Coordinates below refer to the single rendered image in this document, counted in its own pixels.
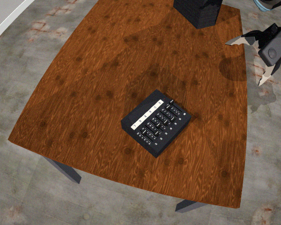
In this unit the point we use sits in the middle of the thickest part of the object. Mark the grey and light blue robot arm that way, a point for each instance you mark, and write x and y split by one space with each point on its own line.
271 51

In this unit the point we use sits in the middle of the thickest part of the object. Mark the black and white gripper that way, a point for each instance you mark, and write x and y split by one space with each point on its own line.
262 37

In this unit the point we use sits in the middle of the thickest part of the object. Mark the black lighting desk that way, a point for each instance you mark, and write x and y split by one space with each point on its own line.
155 122

